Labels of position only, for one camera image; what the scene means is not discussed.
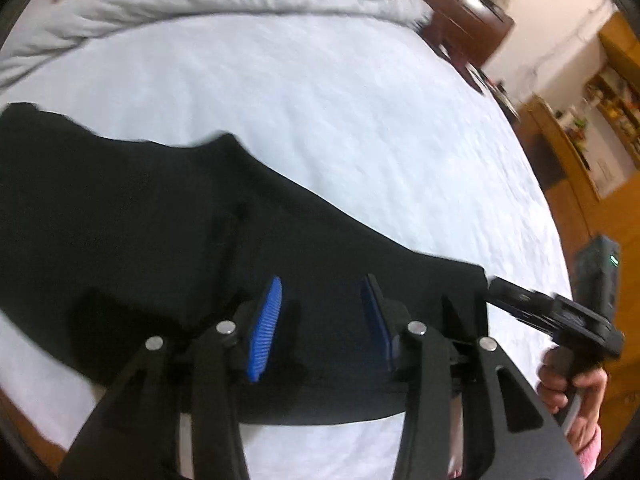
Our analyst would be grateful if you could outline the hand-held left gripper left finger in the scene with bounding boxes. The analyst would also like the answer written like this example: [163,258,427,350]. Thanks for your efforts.
[59,275,283,480]

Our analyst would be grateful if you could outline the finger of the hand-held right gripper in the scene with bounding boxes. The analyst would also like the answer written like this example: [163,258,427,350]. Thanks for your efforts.
[487,276,556,333]

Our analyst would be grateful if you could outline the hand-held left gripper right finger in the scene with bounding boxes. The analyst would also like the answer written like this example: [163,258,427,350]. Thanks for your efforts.
[360,274,586,480]

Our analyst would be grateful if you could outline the black pants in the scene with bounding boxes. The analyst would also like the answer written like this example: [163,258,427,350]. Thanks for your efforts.
[0,102,488,426]

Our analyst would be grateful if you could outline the person's right forearm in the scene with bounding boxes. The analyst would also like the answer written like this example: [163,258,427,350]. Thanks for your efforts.
[567,420,603,478]

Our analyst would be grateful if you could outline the person's right hand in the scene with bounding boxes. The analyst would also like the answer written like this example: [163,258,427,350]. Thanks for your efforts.
[536,347,608,441]

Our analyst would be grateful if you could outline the wooden desk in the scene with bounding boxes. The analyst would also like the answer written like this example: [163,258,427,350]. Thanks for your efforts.
[520,92,603,203]

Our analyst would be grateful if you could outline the bed with white sheet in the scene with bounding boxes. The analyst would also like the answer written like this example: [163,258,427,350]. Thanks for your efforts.
[0,12,573,480]

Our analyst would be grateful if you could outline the dark wooden headboard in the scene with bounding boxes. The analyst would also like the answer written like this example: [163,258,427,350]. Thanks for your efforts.
[410,0,516,68]

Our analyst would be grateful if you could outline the wooden wall shelf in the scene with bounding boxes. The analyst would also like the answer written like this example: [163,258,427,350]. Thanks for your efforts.
[585,12,640,141]

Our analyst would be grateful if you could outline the wooden bed frame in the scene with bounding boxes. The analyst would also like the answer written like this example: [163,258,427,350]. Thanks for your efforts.
[0,390,66,467]

